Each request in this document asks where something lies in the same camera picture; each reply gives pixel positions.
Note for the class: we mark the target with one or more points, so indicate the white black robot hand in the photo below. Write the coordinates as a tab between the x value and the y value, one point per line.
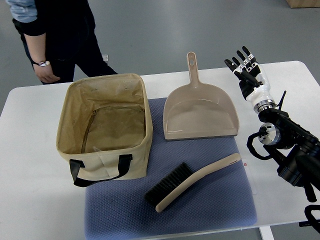
253	82

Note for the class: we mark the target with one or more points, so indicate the pink hand broom black bristles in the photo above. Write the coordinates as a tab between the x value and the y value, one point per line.
180	179

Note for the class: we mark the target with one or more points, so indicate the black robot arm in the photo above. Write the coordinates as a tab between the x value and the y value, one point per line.
294	149

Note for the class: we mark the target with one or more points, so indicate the pink plastic dustpan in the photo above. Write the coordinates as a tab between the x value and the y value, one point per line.
198	110

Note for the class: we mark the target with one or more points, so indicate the cardboard box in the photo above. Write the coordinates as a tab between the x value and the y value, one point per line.
294	4

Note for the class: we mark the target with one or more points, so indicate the white table leg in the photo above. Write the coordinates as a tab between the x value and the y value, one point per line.
266	233

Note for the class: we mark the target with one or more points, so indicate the blue textured mat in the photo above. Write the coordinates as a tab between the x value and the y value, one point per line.
191	186

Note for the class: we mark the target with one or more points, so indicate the person in dark clothes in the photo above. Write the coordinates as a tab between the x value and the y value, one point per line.
58	36

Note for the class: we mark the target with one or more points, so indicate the beige fabric bag black handle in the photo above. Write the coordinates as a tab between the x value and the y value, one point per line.
105	129

